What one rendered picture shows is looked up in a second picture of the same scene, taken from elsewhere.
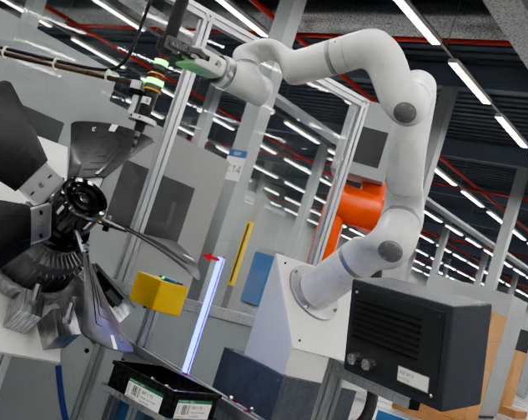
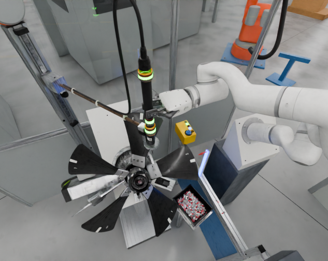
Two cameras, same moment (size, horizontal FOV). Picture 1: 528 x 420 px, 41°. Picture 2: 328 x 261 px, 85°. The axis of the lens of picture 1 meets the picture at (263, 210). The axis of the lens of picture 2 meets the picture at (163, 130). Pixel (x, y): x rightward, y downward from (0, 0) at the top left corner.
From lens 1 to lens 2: 1.58 m
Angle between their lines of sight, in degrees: 56
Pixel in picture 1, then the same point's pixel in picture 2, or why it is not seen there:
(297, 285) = (245, 133)
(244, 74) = (207, 99)
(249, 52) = (209, 75)
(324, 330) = (257, 147)
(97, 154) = (139, 139)
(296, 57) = (247, 104)
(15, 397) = not seen: hidden behind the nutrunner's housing
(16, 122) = (96, 160)
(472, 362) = not seen: outside the picture
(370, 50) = (327, 125)
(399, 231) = (310, 159)
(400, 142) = not seen: outside the picture
